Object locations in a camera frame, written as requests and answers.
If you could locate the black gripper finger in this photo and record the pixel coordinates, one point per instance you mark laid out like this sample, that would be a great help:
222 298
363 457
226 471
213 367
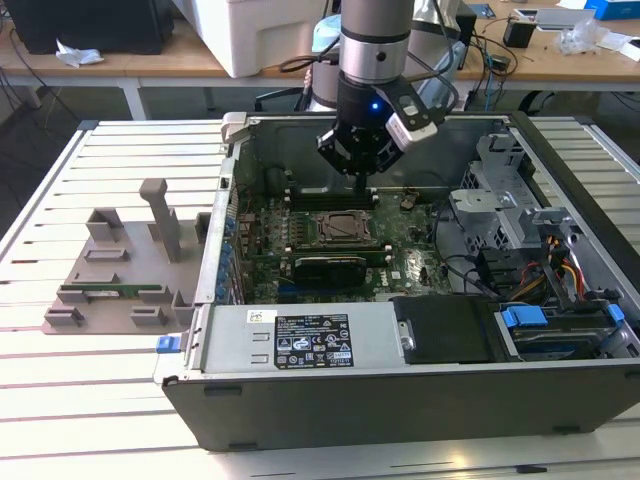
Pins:
392 150
334 147

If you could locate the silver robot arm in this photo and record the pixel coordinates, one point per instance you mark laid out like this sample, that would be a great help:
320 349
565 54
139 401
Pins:
375 30

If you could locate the CPU socket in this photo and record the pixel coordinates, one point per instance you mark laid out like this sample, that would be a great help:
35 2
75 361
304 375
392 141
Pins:
322 242

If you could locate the black RAM slot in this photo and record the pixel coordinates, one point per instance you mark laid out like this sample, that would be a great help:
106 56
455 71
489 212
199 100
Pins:
320 201
310 245
386 259
340 249
380 254
320 206
320 196
320 191

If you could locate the coin cell battery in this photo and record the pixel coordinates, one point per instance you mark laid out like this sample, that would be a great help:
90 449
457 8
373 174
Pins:
406 202

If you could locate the black chair base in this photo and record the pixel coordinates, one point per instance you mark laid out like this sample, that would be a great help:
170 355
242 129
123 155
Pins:
532 102
280 95

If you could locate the pale grey teach pendant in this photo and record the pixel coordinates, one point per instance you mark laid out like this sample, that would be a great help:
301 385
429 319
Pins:
442 62

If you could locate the green motherboard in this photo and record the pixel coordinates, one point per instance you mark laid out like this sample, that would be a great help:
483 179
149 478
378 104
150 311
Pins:
270 225

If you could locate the silver chipset heatsink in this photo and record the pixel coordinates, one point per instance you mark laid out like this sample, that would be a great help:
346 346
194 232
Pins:
417 267

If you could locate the white plastic machine housing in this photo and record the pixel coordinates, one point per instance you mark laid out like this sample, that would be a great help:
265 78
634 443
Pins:
260 35

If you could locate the black graphics card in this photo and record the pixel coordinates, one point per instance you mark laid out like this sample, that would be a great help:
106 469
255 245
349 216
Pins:
330 272

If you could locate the black upright box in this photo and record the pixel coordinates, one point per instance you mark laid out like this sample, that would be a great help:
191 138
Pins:
467 35

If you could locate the silver metal drive cage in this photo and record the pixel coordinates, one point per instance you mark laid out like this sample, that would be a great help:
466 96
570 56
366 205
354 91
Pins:
500 220

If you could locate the blue expansion slot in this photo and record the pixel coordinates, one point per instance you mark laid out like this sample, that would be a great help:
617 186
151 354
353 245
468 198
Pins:
287 291

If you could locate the small black box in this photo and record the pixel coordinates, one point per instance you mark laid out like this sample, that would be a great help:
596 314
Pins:
517 34

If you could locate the wooden desk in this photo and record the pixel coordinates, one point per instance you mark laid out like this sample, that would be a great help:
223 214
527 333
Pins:
165 62
550 65

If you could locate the black plastic bay shroud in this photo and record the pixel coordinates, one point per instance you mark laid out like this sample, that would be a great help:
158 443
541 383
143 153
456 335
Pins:
445 330

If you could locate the hard disk blue carrier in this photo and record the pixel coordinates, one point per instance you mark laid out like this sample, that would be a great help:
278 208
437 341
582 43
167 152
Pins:
522 317

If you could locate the flat grey tray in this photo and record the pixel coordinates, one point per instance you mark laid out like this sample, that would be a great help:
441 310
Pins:
565 17

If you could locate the clear plastic bag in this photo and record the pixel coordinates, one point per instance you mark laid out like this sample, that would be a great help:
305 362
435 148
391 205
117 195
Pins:
580 37

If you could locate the silver power supply unit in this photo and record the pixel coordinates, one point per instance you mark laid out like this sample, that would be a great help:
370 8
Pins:
235 345

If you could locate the grey parts rack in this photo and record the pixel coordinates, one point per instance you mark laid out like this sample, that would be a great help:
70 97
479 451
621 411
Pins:
130 250

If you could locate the white paper card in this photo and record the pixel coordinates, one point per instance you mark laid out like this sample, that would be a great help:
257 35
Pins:
625 47

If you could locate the blue case latch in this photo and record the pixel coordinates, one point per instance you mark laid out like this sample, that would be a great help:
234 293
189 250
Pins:
167 345

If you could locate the blue cardboard box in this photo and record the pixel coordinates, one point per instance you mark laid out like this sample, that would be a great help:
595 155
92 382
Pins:
620 9

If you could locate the open black PC case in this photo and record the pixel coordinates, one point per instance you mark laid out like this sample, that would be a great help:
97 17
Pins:
350 415

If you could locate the crumpled white paper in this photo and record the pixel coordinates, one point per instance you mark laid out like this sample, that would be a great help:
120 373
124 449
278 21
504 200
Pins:
80 56

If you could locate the large black equipment case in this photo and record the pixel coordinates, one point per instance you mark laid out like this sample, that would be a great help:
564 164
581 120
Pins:
90 25

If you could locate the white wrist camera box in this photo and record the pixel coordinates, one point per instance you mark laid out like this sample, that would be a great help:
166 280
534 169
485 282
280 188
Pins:
412 127

